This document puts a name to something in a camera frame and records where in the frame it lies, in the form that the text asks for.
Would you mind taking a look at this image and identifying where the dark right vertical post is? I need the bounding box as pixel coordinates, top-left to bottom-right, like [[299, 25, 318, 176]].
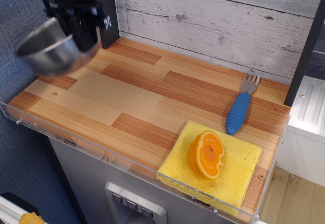
[[284, 0, 324, 107]]

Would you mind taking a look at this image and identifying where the yellow sponge cloth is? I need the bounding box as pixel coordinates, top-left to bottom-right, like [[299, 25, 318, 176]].
[[156, 121, 262, 208]]

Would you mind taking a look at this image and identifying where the blue handled metal fork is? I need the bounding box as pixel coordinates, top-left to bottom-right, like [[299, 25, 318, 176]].
[[225, 73, 261, 135]]

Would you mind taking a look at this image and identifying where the orange plastic fruit half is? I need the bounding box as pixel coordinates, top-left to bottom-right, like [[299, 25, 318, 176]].
[[188, 131, 224, 180]]

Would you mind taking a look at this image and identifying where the dark left vertical post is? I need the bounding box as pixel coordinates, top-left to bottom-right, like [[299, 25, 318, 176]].
[[99, 0, 119, 49]]

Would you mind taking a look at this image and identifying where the yellow object bottom left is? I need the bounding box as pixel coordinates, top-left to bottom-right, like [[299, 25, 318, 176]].
[[19, 212, 45, 224]]

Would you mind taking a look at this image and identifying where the stainless steel bowl pan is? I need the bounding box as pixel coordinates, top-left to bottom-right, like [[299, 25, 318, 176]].
[[15, 17, 101, 77]]

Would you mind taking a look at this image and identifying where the dark vertical post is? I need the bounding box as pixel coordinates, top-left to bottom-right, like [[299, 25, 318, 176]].
[[99, 0, 119, 49], [284, 0, 324, 107]]

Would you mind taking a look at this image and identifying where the silver dispenser button panel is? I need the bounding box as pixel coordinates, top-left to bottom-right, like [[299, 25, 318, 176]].
[[105, 181, 167, 223]]

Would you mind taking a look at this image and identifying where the white toy sink unit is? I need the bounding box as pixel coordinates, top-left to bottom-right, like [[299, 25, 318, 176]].
[[276, 76, 324, 186]]

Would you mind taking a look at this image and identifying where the grey toy fridge cabinet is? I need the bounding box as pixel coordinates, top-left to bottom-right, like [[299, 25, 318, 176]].
[[50, 138, 231, 223]]

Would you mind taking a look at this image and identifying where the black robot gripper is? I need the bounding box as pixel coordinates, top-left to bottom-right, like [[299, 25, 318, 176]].
[[42, 0, 112, 52]]

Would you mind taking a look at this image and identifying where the clear acrylic table guard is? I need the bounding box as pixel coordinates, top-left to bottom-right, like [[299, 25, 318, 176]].
[[0, 17, 290, 224]]

